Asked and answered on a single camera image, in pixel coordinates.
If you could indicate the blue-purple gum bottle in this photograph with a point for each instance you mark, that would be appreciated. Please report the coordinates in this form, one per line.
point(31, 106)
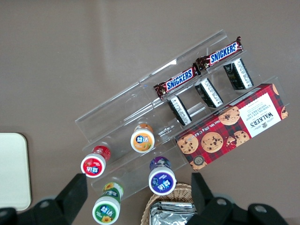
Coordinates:
point(162, 181)

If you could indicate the light tan wicker basket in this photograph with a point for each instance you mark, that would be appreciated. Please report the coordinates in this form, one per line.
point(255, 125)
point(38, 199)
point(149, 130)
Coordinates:
point(168, 192)

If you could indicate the red gum bottle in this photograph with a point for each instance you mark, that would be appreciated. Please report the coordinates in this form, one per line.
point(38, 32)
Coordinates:
point(93, 165)

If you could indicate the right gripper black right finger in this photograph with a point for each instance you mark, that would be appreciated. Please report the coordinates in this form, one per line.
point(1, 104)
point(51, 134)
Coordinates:
point(204, 197)

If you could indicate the orange gum bottle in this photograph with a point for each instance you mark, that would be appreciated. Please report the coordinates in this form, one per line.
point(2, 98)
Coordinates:
point(142, 140)

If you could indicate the red Walkers cookie box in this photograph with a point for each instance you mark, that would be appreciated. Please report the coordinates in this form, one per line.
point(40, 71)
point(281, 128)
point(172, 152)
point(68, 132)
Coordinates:
point(234, 126)

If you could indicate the cream plastic serving tray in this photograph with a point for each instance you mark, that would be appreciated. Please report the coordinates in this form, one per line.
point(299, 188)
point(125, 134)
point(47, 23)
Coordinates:
point(12, 171)

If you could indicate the small black white box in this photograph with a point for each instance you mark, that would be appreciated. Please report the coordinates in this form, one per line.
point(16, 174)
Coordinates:
point(179, 111)
point(239, 73)
point(209, 93)

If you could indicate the green gum bottle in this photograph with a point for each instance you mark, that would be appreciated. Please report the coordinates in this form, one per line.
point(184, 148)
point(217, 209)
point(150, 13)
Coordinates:
point(106, 209)

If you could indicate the Snickers chocolate bar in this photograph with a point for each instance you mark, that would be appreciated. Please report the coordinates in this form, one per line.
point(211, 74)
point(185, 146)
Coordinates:
point(179, 80)
point(221, 54)

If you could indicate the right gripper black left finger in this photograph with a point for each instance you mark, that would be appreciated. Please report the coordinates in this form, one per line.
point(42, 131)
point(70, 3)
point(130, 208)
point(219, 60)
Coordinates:
point(72, 192)

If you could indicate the clear acrylic stepped display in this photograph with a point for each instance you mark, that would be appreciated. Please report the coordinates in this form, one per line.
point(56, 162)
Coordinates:
point(112, 112)

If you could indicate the stack of foil trays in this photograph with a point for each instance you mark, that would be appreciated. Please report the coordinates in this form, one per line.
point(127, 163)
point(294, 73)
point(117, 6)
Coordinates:
point(171, 214)

